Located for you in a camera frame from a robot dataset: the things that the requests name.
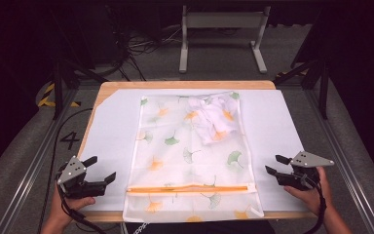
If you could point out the person's left hand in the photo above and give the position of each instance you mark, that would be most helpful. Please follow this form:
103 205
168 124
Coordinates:
63 208

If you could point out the white metal stand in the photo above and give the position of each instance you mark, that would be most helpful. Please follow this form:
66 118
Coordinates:
224 20

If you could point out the black metal stand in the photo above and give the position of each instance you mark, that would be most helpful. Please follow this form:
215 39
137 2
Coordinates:
323 84
57 84

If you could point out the white garment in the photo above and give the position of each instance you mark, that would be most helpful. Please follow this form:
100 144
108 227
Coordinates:
212 118

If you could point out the white table sheet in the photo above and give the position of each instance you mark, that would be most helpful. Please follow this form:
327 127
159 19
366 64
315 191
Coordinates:
110 130

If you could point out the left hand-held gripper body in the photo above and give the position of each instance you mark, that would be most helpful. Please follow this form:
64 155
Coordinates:
72 174

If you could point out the leaf print mesh laundry bag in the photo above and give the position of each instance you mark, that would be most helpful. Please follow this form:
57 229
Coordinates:
191 162

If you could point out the wooden table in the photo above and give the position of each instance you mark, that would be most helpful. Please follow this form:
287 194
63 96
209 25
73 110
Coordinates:
188 84

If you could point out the person's dark clothing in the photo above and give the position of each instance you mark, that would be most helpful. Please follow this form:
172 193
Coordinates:
201 228

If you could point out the person's right hand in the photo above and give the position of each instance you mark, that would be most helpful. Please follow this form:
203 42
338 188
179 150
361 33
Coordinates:
311 198

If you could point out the aluminium floor rail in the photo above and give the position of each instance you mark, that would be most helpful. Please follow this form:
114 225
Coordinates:
35 162
341 156

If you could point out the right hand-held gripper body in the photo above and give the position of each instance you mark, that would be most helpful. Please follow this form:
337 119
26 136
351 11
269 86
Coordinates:
305 169

